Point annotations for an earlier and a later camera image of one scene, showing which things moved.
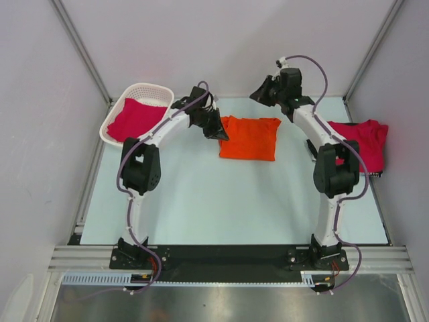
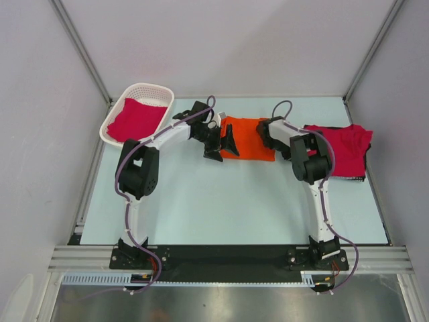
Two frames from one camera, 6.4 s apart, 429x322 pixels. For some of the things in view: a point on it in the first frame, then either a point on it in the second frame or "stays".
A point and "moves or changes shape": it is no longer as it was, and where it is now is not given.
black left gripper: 220,134 → 212,150
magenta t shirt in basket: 135,120 stays
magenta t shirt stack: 372,137 moves or changes shape
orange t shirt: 249,139 stays
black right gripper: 262,95 → 287,155
